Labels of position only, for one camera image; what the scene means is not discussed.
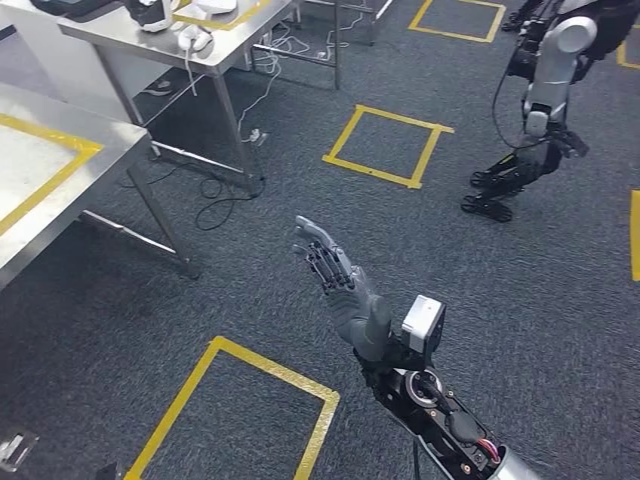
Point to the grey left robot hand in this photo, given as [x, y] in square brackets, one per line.
[109, 472]

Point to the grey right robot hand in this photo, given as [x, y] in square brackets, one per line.
[358, 311]

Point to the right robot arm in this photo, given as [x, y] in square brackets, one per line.
[440, 417]

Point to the stainless steel workbench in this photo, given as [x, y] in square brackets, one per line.
[75, 185]

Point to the yellow tape outline on workbench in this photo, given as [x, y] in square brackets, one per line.
[60, 169]

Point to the steel floor socket with plug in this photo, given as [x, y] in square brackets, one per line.
[15, 447]

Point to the yellow floor tape outline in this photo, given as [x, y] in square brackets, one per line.
[635, 235]
[190, 397]
[425, 156]

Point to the black humanoid robot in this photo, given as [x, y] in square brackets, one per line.
[550, 79]

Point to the white flat device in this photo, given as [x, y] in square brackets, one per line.
[215, 5]

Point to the black white device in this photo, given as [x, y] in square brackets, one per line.
[150, 14]

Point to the grey steel side table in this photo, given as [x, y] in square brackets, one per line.
[120, 33]

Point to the black case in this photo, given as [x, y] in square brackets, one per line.
[70, 6]

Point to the steel frame table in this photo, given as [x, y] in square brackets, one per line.
[336, 40]

